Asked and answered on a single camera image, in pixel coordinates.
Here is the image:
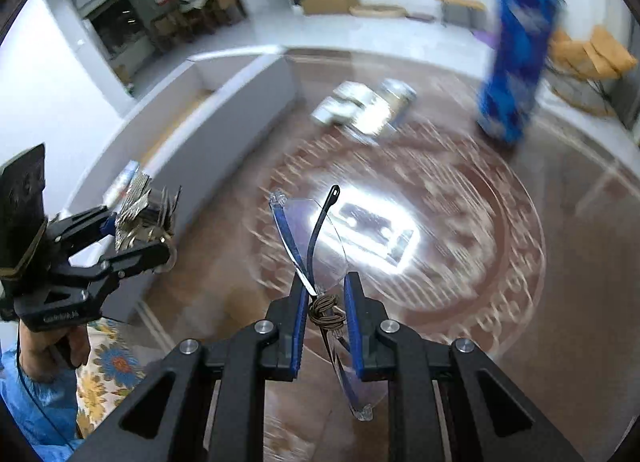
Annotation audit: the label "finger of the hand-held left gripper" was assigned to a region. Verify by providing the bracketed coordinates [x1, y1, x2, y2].
[46, 206, 118, 265]
[67, 237, 177, 295]

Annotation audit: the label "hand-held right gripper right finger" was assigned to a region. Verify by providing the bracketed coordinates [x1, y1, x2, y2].
[343, 272, 586, 462]

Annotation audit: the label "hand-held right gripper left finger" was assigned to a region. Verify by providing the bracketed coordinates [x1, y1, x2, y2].
[72, 279, 310, 462]

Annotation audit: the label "brown string band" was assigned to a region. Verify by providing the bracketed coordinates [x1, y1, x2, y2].
[308, 295, 347, 331]

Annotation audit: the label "silver foil packet strip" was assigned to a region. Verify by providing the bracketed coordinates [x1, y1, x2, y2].
[114, 171, 182, 255]
[311, 80, 397, 143]

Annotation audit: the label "blue white carton box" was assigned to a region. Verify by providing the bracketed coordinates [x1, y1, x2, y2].
[107, 160, 142, 209]

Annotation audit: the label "clear rimless glasses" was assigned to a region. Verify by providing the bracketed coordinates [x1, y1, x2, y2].
[268, 184, 389, 423]

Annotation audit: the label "white container box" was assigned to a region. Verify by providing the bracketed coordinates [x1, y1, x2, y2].
[62, 46, 303, 329]

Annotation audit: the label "person's left forearm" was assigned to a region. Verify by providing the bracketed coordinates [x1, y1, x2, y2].
[0, 349, 87, 461]

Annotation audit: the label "person's left hand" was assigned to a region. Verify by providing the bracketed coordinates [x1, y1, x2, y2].
[17, 322, 93, 384]

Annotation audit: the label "floral printed cloth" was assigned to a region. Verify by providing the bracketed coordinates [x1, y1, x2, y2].
[74, 317, 167, 439]

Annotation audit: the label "dark glass sliding door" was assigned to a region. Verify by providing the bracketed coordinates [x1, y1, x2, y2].
[74, 0, 162, 76]

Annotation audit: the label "wooden dining furniture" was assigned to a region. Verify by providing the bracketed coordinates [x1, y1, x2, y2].
[149, 0, 247, 36]

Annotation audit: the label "cardboard box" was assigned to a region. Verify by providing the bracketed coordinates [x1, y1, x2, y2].
[299, 0, 361, 16]

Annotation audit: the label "round beige basket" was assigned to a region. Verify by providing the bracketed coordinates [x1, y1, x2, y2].
[352, 4, 407, 19]

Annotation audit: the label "blue floral spray can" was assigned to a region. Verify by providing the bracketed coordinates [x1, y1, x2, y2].
[474, 0, 567, 146]

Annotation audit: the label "wooden bench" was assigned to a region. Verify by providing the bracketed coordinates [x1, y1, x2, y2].
[433, 0, 484, 26]

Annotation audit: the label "orange lounge chair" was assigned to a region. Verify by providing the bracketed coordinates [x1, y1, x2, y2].
[546, 26, 637, 116]

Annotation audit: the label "black cable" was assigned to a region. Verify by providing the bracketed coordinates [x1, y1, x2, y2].
[14, 327, 77, 449]

